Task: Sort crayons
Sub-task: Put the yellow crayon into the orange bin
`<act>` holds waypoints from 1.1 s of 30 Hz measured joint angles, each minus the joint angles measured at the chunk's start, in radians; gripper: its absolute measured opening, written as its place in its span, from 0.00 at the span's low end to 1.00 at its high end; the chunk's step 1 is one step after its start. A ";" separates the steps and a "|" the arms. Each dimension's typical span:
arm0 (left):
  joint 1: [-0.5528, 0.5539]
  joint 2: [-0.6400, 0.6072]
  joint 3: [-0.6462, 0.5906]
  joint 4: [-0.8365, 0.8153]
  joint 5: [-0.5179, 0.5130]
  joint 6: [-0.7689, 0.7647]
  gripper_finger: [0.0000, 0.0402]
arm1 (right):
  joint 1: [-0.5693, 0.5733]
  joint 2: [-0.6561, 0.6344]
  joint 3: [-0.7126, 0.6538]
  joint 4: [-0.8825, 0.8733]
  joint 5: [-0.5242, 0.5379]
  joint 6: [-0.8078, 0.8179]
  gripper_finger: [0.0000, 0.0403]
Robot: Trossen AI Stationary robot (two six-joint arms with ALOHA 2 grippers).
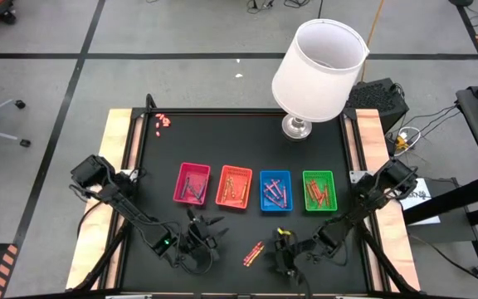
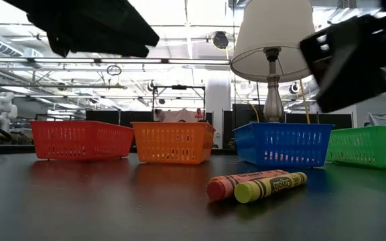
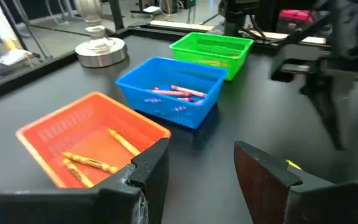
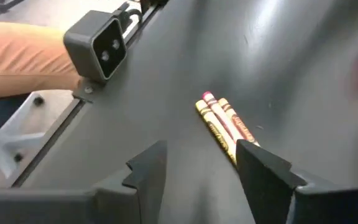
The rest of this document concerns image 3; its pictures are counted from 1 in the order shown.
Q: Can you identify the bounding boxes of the blue plastic basket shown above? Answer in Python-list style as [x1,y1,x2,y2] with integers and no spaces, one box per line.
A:
[115,56,229,130]

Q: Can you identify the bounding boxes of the orange plastic basket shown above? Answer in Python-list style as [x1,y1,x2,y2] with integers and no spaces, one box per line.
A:
[15,91,172,189]

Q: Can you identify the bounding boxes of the white shade table lamp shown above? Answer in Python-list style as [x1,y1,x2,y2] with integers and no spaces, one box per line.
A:
[74,0,129,68]

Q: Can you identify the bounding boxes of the yellow crayon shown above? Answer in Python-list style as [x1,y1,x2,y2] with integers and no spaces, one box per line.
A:
[62,158,95,189]
[108,128,142,156]
[62,151,120,174]
[286,159,303,170]

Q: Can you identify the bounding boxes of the wooden side board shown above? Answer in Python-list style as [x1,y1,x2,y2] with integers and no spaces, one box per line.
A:
[149,20,326,45]

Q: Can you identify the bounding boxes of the pink-red tool case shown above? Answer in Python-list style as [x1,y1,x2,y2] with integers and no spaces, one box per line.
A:
[277,9,314,26]

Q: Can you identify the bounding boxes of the green plastic basket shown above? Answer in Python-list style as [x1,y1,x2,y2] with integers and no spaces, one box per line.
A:
[168,32,254,82]

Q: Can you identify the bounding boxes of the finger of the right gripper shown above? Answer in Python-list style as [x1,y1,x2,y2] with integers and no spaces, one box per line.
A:
[300,76,347,152]

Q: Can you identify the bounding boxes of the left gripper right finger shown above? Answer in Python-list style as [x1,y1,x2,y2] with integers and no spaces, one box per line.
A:
[234,141,303,224]

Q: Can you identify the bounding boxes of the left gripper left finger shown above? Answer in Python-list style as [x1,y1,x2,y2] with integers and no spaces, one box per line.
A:
[126,138,170,224]

